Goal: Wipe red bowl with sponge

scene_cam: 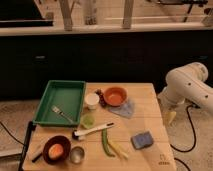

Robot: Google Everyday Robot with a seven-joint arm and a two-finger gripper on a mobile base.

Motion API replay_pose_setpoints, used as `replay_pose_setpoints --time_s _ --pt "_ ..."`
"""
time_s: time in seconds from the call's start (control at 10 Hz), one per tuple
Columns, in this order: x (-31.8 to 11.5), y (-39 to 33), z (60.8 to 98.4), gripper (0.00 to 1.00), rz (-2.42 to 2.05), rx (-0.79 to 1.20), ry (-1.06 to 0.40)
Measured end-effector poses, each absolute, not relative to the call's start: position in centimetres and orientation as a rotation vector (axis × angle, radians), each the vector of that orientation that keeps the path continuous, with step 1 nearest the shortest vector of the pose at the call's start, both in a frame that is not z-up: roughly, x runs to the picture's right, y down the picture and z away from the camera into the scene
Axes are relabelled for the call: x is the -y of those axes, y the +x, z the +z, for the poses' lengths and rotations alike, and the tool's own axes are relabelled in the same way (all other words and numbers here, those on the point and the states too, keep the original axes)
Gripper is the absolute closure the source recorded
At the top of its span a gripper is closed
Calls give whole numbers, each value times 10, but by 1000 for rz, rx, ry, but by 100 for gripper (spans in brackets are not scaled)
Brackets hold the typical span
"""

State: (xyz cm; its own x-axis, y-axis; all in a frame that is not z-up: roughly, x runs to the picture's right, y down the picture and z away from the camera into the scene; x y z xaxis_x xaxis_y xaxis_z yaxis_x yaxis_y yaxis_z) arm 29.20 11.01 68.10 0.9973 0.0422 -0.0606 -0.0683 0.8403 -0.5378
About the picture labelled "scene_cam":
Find blue sponge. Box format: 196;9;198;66
131;131;154;150

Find light blue cloth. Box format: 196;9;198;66
108;99;135;119

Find red orange bowl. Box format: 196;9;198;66
103;87;127;107

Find silver fork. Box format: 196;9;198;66
51;106;74;124

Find dark red grapes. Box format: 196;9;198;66
95;89;107;107

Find black marker pen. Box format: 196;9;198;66
31;152;42;163

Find dark brown bowl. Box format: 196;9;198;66
42;135;71;165

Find orange fruit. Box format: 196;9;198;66
48;144;63;160

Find green bean pod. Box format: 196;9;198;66
101;129;115;157

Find white paper cup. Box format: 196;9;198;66
85;93;99;110

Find white black dish brush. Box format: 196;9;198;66
72;123;114;140

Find green plastic tray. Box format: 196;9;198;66
33;80;86;127

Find black cable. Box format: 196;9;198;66
170;103;198;154

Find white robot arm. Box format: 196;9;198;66
157;62;213;125

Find black table clamp bar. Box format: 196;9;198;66
18;121;36;171

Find small silver metal cup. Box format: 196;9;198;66
70;146;85;164

